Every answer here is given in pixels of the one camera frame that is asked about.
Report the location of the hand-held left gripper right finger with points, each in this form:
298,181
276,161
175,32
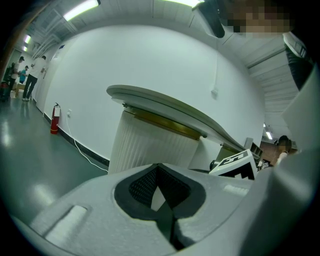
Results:
212,200

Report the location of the person's head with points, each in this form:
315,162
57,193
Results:
262,17

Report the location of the white wall socket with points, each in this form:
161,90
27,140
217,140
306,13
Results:
69,113

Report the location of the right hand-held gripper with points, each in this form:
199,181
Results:
236,166

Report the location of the white wall junction box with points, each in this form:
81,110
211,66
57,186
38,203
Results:
214,91

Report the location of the red fire extinguisher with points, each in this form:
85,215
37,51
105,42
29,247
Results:
55,120

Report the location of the long ceiling light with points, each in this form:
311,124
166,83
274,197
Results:
80,10

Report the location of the grey shelf unit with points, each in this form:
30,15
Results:
253,147

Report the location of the small ceiling light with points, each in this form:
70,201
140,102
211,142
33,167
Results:
25,48
268,135
27,39

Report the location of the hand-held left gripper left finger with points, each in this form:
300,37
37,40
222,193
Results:
95,225

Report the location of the red suitcase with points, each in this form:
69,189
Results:
4,91

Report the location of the cardboard box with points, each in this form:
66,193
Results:
18,90

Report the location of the white round pedestal table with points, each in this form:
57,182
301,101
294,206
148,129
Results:
150,147

